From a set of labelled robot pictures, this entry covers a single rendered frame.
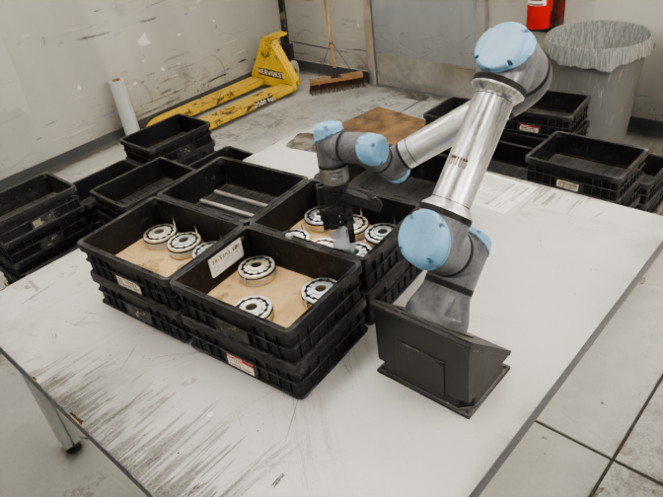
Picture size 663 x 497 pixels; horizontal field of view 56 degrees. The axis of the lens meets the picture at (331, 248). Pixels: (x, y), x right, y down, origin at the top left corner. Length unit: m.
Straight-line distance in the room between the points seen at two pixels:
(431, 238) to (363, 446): 0.48
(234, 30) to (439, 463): 4.76
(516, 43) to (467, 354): 0.63
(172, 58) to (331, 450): 4.29
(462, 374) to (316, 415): 0.36
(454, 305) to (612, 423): 1.16
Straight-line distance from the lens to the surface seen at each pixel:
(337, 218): 1.61
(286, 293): 1.63
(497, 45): 1.36
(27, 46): 4.78
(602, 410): 2.48
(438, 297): 1.40
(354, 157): 1.49
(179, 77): 5.38
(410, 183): 2.06
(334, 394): 1.53
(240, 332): 1.51
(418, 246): 1.28
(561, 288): 1.83
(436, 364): 1.40
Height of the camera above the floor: 1.82
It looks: 34 degrees down
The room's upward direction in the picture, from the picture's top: 8 degrees counter-clockwise
